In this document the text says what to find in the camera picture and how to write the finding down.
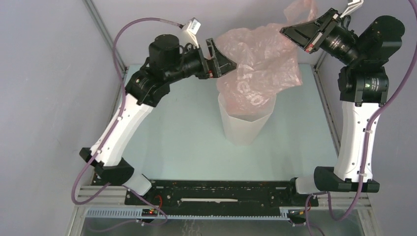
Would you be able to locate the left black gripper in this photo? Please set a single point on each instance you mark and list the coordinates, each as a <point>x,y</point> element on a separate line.
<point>219,65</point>

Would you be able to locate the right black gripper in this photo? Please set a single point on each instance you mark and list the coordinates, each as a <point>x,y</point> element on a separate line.
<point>309,35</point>

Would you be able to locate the pink plastic trash bag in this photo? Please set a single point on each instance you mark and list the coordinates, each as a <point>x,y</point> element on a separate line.
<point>267,61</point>

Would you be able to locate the white plastic trash bin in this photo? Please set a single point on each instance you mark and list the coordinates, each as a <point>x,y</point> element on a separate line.
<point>243,130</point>

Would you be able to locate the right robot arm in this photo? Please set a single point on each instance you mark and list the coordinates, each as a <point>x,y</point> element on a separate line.
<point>363,85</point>

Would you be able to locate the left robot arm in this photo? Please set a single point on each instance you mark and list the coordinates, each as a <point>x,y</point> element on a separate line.
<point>168,62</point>

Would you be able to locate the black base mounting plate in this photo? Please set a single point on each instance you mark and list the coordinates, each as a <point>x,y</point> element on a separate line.
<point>214,198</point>

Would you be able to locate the small electronics board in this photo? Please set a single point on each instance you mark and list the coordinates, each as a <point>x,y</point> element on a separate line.
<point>149,213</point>

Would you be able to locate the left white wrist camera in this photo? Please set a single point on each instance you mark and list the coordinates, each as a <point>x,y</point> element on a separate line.
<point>189,32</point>

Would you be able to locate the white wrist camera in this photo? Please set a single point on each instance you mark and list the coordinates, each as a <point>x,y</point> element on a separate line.
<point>352,6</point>
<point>189,32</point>

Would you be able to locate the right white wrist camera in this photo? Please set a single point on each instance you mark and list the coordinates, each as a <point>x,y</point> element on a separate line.
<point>352,6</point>

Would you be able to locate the aluminium frame rail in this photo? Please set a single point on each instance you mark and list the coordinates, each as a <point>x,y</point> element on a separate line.
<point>118,202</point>

